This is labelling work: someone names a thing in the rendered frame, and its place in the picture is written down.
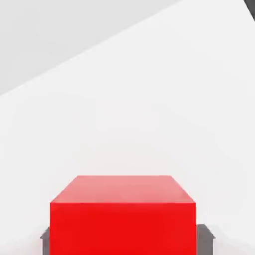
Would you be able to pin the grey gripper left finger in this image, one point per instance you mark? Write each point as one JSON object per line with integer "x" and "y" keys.
{"x": 46, "y": 243}

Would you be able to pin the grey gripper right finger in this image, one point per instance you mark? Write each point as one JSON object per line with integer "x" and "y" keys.
{"x": 204, "y": 241}

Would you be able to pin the small red cube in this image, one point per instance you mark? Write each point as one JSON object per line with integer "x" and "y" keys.
{"x": 122, "y": 225}

